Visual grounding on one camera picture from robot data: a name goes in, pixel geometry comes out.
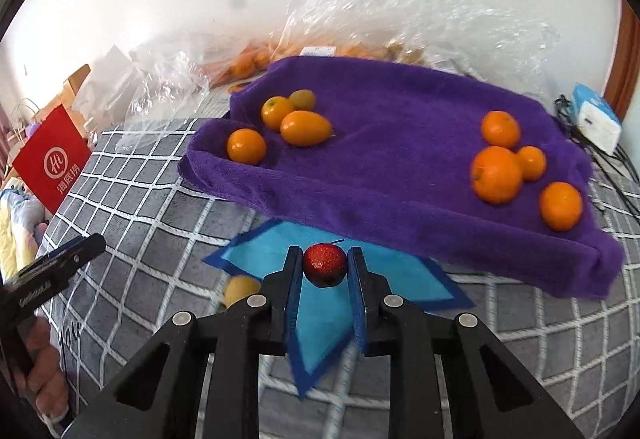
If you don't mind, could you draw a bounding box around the oval orange kumquat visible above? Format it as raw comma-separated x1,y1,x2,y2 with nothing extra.
280,110,333,147

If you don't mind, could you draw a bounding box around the orange with green stem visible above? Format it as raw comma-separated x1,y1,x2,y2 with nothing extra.
261,96,297,132

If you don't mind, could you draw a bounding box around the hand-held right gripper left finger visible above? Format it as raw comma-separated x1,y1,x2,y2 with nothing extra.
62,244,306,439

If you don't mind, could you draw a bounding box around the small orange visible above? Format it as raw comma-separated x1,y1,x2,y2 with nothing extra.
515,146,547,182

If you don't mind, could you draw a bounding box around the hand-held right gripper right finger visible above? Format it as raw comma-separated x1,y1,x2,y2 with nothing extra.
347,246,586,439

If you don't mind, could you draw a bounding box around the red paper bag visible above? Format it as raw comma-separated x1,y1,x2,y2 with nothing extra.
12,104,93,215

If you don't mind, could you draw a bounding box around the blue white tissue pack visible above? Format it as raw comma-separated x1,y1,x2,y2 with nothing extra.
570,83,623,155

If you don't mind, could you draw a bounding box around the grey checkered bedsheet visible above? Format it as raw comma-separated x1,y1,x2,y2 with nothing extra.
35,116,640,439

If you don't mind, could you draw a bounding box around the large orange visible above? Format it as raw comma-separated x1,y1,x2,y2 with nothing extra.
471,146,524,206

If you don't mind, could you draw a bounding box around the purple towel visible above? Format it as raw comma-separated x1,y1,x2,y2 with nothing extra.
179,55,625,301

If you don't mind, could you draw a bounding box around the white plastic bag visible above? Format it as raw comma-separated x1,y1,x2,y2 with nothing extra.
75,44,146,130

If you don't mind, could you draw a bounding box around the round orange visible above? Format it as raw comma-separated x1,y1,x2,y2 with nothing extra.
538,182,584,232
481,110,522,150
226,128,267,166

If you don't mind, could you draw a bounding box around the black power cable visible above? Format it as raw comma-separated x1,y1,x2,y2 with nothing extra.
552,94,640,205

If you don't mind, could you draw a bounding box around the brown cardboard box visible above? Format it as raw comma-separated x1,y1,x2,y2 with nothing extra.
60,64,91,110

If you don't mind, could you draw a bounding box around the person's left hand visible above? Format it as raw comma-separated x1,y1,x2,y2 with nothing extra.
22,314,76,427

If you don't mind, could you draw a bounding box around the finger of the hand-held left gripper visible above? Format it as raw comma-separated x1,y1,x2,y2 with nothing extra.
15,233,107,292
17,241,76,276

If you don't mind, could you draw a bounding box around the pile of bagged oranges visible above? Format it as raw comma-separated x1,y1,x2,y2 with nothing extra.
215,44,281,85

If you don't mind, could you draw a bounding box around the pale printed quilt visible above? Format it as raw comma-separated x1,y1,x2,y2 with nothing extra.
0,184,51,280

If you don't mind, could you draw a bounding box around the blue star-shaped felt mat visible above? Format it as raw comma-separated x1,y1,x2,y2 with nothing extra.
202,218,476,400

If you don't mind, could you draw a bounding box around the small red apple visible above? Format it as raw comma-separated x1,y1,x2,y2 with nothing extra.
302,241,348,288

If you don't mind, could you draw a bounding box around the small clear plastic bag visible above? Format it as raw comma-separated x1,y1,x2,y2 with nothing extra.
125,46,211,135

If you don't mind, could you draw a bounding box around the wooden door frame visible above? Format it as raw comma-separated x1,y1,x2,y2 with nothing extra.
602,0,640,120

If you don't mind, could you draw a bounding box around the large clear plastic bag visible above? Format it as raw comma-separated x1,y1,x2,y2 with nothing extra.
272,0,556,90

